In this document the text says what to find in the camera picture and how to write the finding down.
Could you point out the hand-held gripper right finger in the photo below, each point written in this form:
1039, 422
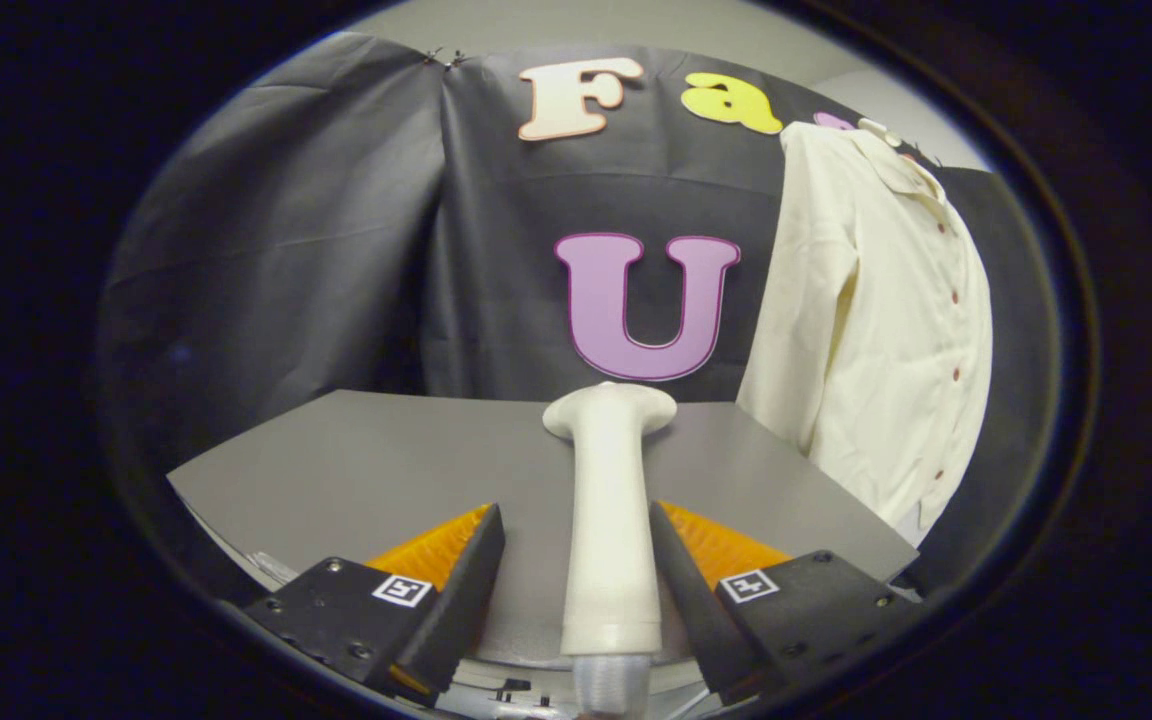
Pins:
696, 590

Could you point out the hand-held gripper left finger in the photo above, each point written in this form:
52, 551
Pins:
456, 590

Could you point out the white garment steamer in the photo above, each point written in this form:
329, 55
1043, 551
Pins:
611, 520

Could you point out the cream button shirt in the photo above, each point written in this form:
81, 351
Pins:
886, 330

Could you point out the grey cabinet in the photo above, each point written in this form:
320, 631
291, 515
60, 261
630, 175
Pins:
386, 470

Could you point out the black backdrop cloth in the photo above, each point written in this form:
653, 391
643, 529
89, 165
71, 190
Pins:
316, 250

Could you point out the black binder clip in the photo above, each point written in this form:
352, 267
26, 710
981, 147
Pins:
446, 58

